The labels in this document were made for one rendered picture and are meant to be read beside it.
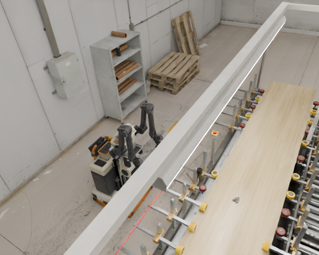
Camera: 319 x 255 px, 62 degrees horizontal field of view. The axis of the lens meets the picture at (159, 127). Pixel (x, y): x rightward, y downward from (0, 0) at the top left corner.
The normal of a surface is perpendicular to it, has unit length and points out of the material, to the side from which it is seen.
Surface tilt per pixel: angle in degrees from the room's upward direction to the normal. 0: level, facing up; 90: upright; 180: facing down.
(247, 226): 0
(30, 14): 90
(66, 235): 0
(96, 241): 0
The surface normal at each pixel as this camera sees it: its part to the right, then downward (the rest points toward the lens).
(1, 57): 0.85, 0.29
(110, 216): -0.06, -0.78
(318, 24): -0.52, 0.56
